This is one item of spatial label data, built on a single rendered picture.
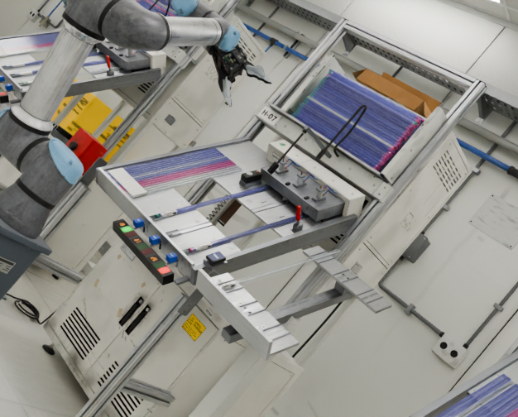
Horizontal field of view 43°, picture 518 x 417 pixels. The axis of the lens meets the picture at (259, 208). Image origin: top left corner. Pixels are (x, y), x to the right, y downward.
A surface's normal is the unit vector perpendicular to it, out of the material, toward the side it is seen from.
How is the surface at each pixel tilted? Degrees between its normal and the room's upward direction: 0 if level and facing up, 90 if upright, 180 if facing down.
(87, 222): 90
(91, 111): 90
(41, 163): 90
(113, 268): 90
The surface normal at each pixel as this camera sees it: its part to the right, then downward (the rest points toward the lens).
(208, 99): 0.59, 0.49
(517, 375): 0.13, -0.84
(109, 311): -0.47, -0.43
